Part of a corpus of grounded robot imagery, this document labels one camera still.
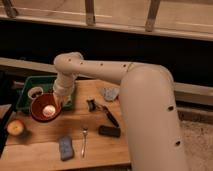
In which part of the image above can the white cup with contents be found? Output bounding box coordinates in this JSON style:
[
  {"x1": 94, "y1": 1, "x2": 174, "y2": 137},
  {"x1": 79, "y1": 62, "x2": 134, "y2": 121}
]
[{"x1": 27, "y1": 86, "x2": 43, "y2": 100}]

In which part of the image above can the black rectangular block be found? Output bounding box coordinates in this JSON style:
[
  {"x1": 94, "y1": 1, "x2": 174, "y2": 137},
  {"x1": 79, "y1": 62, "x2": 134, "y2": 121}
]
[{"x1": 98, "y1": 125, "x2": 121, "y2": 137}]

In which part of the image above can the green plastic tray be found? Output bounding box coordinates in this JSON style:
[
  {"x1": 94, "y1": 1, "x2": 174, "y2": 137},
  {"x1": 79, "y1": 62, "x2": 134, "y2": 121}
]
[{"x1": 15, "y1": 74, "x2": 77, "y2": 113}]

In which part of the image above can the blue sponge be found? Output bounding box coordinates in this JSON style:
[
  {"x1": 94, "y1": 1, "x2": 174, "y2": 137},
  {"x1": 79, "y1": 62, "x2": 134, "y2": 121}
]
[{"x1": 59, "y1": 136, "x2": 74, "y2": 161}]

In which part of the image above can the red yellow apple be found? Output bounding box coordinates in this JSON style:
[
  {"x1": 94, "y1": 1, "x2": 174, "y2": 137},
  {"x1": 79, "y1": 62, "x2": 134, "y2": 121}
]
[{"x1": 7, "y1": 119, "x2": 25, "y2": 136}]

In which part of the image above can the black handled peeler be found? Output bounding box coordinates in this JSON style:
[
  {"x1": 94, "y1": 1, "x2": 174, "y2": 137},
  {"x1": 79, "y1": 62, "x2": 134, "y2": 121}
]
[{"x1": 87, "y1": 99, "x2": 119, "y2": 127}]

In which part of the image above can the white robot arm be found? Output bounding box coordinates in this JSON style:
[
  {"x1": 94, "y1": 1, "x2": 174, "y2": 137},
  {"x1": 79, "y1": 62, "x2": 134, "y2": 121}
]
[{"x1": 54, "y1": 52, "x2": 189, "y2": 171}]

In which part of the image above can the wooden table board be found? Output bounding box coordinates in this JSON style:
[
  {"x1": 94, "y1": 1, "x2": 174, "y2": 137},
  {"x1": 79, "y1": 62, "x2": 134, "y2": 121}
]
[{"x1": 0, "y1": 80, "x2": 130, "y2": 171}]

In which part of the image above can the crumpled light blue cloth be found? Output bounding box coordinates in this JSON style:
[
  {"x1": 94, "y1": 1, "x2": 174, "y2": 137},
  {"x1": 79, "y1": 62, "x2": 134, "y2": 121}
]
[{"x1": 101, "y1": 88, "x2": 119, "y2": 101}]

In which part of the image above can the silver fork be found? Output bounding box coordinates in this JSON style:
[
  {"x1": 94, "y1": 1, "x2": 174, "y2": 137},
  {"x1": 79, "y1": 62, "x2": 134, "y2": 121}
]
[{"x1": 81, "y1": 127, "x2": 88, "y2": 158}]

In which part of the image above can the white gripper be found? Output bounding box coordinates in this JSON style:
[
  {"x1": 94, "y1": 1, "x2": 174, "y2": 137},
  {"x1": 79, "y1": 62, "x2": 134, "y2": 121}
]
[{"x1": 53, "y1": 83, "x2": 74, "y2": 107}]

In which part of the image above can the small orange bowl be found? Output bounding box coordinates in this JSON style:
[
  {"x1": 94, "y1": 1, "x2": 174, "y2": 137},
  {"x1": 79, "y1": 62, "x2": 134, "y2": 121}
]
[{"x1": 30, "y1": 93, "x2": 61, "y2": 123}]

